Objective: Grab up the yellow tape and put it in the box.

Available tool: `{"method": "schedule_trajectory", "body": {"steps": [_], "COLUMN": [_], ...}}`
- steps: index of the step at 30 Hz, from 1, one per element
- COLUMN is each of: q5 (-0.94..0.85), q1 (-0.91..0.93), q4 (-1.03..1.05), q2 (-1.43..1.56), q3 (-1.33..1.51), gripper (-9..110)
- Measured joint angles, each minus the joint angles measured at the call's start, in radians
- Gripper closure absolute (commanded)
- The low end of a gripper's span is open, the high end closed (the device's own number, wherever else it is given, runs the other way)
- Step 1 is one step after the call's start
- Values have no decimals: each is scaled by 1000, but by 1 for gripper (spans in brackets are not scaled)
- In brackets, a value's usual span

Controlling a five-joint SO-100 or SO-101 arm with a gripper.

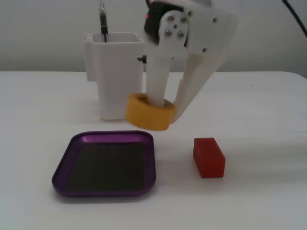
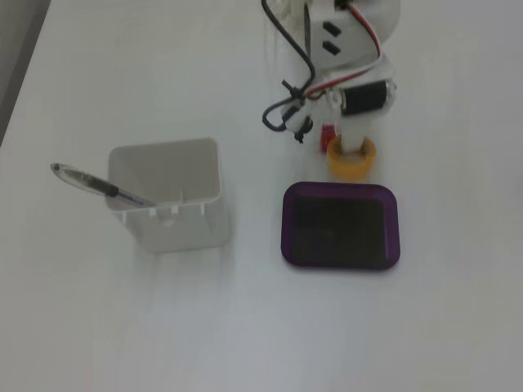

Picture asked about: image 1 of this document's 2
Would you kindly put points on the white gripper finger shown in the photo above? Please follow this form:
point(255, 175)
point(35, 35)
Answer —
point(158, 72)
point(196, 79)

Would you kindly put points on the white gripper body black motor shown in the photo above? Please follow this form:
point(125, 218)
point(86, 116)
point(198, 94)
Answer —
point(208, 31)

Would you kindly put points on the purple metal tray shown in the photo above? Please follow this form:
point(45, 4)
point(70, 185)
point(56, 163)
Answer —
point(108, 165)

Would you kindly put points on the yellow tape roll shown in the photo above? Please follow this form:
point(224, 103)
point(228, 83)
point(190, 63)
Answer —
point(144, 115)

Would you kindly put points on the red rectangular block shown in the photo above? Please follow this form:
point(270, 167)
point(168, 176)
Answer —
point(211, 163)

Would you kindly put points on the white plastic box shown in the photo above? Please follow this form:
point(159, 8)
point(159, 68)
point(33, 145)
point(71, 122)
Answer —
point(112, 76)

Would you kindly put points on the black pen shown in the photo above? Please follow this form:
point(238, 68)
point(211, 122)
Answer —
point(103, 21)

